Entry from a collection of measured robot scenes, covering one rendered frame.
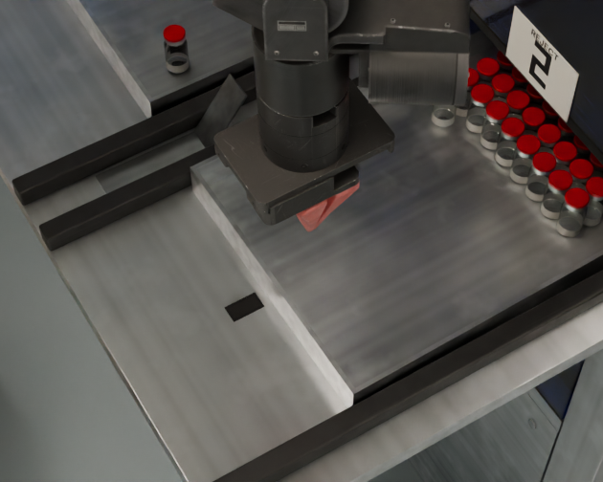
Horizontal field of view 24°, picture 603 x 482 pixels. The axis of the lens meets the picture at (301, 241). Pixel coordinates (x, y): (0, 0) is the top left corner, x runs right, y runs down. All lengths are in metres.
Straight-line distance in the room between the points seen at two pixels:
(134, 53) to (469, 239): 0.37
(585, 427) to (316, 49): 0.72
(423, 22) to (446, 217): 0.45
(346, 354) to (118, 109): 0.33
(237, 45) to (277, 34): 0.58
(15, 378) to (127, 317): 1.02
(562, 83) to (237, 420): 0.37
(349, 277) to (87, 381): 1.03
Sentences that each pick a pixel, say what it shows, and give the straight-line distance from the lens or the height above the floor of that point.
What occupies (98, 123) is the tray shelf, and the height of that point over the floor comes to 0.88.
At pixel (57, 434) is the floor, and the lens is 2.12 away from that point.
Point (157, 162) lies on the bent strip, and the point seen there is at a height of 0.88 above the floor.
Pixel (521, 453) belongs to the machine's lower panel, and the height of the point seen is 0.46.
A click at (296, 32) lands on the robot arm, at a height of 1.32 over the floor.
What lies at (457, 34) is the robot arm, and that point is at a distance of 0.80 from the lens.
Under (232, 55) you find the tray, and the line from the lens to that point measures 1.33.
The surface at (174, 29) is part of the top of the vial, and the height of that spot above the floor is 0.93.
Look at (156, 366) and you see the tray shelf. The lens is 1.15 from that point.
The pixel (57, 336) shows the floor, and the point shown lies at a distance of 2.20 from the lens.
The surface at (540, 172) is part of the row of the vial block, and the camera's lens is 1.21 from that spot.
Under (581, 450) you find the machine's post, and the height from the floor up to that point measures 0.60.
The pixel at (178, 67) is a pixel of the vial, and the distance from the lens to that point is 1.32.
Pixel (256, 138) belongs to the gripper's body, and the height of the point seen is 1.17.
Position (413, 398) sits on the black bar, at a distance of 1.11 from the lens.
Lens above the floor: 1.88
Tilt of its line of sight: 56 degrees down
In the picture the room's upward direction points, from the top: straight up
